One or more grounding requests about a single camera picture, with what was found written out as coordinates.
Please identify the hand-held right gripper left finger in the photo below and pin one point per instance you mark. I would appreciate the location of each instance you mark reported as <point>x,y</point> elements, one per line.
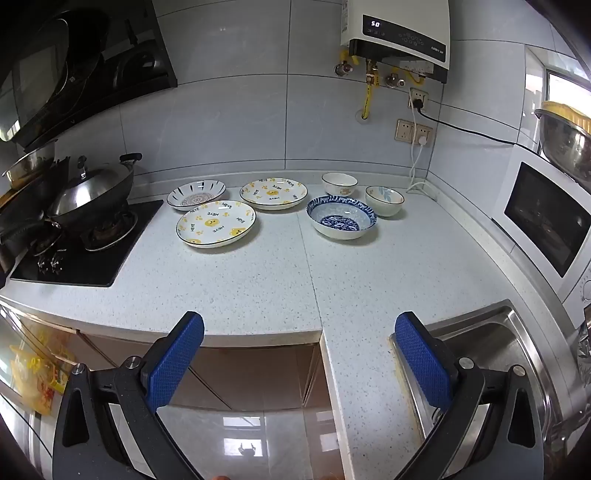
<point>178,360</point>

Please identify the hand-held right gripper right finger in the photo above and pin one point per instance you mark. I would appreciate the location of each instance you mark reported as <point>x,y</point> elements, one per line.
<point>422,360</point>

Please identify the yellow print white plate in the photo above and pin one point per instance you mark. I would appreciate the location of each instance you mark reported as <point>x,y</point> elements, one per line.
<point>274,193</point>
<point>217,226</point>

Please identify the white bowl with orange flower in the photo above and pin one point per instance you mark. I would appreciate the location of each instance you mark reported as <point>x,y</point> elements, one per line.
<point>385,203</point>

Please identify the blue-rimmed patterned plate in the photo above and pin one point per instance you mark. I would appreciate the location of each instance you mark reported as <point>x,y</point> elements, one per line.
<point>196,196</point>

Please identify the blue floral ceramic bowl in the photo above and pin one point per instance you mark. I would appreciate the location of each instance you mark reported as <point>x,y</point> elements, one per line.
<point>339,217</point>

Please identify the small brown-rimmed white bowl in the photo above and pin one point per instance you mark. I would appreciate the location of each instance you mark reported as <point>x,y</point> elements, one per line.
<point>339,182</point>

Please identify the stainless steel sink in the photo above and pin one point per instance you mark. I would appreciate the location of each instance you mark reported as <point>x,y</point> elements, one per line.
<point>498,341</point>

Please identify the black glass gas stove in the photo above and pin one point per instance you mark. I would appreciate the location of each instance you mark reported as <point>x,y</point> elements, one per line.
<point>92,267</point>

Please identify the crinkled silver foil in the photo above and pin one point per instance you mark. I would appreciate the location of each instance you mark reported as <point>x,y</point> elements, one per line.
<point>584,346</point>

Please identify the white microwave oven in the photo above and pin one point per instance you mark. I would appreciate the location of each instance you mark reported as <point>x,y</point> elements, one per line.
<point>545,217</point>

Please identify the black wok with lid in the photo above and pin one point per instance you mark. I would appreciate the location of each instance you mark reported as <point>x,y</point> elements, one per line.
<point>87,191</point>

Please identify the steel basin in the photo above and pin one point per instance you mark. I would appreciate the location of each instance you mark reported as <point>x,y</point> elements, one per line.
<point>27,164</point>

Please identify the large steel bowl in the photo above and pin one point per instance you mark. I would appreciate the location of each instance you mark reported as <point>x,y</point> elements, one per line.
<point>568,143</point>

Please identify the metal pipe valve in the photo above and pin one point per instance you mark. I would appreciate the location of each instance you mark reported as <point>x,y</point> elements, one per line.
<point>395,79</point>
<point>342,68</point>

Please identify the yellow plastic basket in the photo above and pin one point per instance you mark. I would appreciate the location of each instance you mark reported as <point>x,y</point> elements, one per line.
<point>568,113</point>

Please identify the window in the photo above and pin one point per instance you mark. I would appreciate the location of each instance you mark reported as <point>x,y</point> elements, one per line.
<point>565,92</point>

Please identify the black range hood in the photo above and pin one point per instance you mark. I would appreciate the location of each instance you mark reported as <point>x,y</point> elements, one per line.
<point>92,46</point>

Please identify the white gas water heater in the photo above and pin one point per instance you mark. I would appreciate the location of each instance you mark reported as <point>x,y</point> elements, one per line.
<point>397,18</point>

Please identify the double wall socket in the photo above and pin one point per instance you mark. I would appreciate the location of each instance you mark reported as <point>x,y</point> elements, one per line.
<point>406,131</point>

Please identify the single wall socket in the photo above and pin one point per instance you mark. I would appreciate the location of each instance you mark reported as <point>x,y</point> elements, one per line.
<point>421,94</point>

